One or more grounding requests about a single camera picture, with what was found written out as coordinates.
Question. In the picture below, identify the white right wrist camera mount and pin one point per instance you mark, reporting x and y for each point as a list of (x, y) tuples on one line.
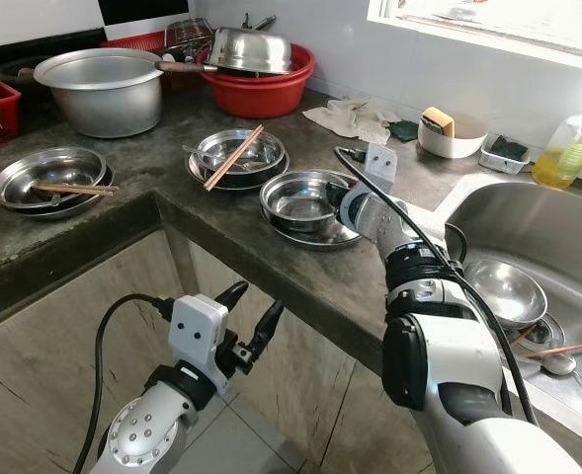
[(381, 166)]

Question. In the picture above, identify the deep steel bowl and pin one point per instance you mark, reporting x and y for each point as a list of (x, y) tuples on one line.
[(295, 202)]

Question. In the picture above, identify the shallow steel dish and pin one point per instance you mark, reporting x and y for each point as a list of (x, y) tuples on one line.
[(261, 153), (34, 170)]

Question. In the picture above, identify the yellow dish soap bottle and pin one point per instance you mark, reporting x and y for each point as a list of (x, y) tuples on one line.
[(562, 163)]

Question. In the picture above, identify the large aluminium pot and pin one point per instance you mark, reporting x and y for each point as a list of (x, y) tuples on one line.
[(103, 99)]

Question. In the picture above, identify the black round pan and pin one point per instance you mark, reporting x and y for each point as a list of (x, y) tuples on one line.
[(24, 64)]

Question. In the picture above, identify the flat steel plate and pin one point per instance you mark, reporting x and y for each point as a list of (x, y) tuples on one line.
[(63, 213), (246, 184), (315, 240)]

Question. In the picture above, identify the white ceramic bowl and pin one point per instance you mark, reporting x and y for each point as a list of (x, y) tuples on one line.
[(458, 145)]

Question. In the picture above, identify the steel spoon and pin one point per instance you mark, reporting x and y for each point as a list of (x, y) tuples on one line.
[(559, 363), (200, 156)]

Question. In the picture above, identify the green scrubber pad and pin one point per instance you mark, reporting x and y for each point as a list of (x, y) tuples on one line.
[(508, 148)]

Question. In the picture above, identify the yellow dish sponge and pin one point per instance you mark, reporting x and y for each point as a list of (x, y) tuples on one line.
[(438, 121)]

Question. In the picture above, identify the small white plastic tray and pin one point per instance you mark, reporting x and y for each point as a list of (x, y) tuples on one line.
[(496, 166)]

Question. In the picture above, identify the red plastic basin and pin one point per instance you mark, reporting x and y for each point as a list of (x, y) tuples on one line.
[(261, 94)]

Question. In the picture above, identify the crumpled beige dish cloth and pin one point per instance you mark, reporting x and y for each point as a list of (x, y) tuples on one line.
[(348, 120)]

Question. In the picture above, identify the wooden chopstick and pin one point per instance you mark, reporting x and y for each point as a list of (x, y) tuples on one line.
[(567, 350), (75, 191), (237, 160), (232, 158), (562, 348), (78, 187)]

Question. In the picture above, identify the small steel bowl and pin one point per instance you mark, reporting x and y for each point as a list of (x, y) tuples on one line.
[(508, 291)]

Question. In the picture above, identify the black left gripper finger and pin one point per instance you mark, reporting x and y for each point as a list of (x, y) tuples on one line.
[(271, 323), (233, 294)]

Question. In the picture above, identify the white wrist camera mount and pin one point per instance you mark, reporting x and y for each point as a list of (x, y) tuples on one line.
[(198, 331), (381, 166)]

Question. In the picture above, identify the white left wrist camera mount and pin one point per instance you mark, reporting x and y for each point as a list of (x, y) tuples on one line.
[(198, 331)]

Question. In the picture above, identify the stainless steel kitchen sink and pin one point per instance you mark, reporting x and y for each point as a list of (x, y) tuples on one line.
[(557, 232)]

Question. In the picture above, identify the inverted steel basin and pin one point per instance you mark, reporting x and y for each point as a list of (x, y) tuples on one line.
[(251, 51)]

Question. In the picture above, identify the dark green scouring pad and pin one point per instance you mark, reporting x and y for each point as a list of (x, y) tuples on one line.
[(404, 130)]

